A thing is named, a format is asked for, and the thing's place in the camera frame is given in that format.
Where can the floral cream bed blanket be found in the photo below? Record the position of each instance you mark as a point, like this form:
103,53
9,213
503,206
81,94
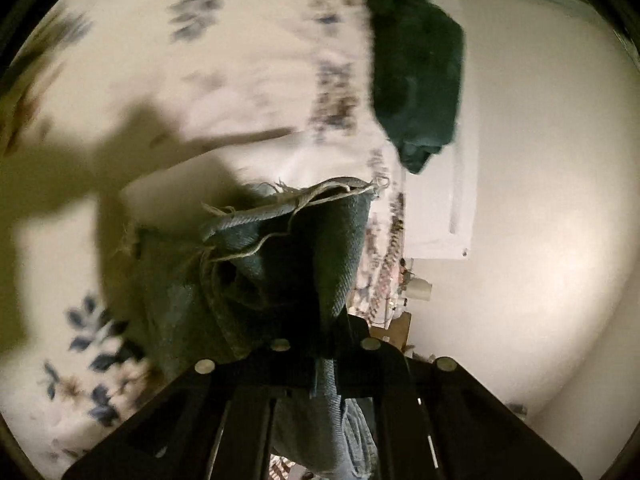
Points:
112,115

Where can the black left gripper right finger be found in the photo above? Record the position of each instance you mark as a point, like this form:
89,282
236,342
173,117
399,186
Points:
364,366

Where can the small white cup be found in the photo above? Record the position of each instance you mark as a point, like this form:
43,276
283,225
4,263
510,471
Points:
418,289

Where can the light blue denim jeans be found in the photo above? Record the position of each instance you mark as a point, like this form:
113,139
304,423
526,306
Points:
273,265

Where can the dark green folded garment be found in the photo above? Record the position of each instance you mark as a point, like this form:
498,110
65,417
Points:
417,74

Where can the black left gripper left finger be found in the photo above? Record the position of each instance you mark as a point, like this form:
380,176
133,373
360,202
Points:
284,363

